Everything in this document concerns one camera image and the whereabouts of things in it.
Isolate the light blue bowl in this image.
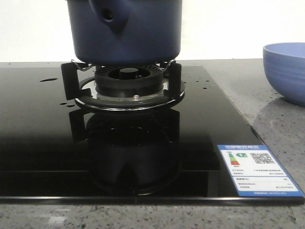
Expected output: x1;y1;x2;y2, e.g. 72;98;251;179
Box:
263;42;305;106

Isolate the black pot support grate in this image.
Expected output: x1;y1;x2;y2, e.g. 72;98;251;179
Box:
61;60;185;112

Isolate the dark blue cooking pot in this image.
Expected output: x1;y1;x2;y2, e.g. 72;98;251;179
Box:
67;0;183;66

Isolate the black gas burner head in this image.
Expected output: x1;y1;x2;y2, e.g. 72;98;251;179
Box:
94;65;163;98

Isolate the black glass gas stove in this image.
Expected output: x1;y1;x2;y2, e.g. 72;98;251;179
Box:
0;66;305;205

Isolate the blue energy label sticker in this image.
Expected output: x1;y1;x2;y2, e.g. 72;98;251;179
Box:
218;145;305;198

